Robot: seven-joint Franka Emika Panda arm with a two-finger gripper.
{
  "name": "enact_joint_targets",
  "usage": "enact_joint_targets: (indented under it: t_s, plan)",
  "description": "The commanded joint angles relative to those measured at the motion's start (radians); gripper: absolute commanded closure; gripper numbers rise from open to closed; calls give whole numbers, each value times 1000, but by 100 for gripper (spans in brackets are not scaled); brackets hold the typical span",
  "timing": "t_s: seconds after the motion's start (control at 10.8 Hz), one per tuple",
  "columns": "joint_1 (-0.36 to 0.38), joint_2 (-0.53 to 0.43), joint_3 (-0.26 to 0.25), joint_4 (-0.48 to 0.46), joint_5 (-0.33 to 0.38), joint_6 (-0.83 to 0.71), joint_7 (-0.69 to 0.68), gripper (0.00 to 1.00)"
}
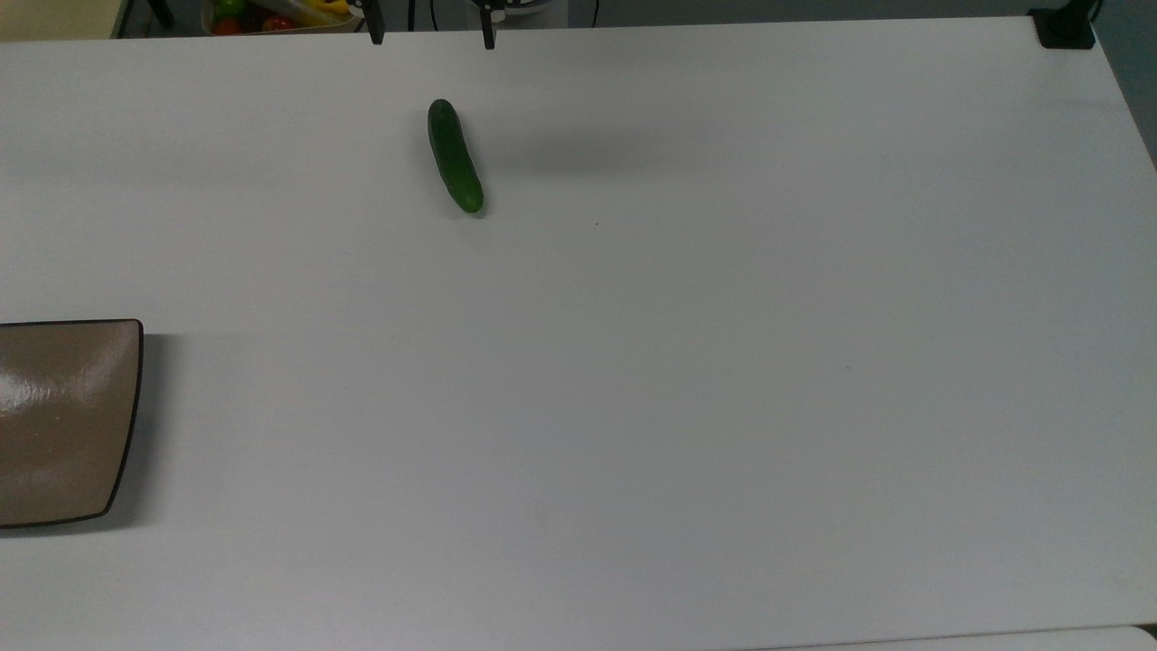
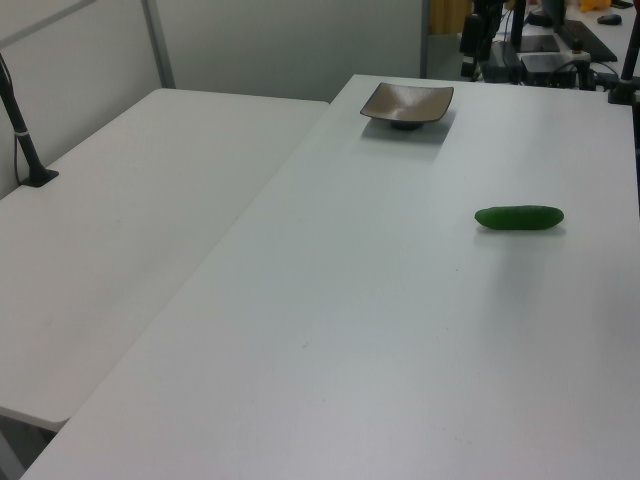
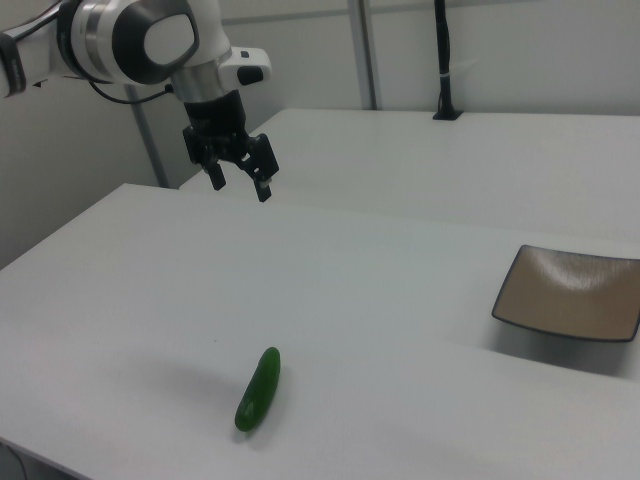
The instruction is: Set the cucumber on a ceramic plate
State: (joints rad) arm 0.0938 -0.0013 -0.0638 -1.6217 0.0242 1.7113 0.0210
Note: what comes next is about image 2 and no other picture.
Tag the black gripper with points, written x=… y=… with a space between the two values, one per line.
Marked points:
x=487 y=7

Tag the green cucumber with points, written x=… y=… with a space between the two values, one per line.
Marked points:
x=520 y=218

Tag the square brown ceramic plate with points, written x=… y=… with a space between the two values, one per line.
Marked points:
x=407 y=105

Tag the black vertical pole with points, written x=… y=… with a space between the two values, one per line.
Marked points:
x=518 y=22

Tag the black electronics box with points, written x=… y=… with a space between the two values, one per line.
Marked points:
x=547 y=67

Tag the black keyboard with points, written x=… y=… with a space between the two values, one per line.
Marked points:
x=587 y=37

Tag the yellow object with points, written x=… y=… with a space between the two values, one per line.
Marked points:
x=594 y=4

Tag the black computer mouse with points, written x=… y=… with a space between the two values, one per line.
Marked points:
x=609 y=19

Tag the black stand with clamp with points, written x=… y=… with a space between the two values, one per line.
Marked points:
x=627 y=70

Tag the white side table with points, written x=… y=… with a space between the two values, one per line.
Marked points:
x=125 y=225

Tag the grey partition frame post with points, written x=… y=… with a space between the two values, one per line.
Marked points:
x=160 y=42

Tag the black camera stand pole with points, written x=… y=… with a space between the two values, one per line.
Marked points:
x=20 y=135

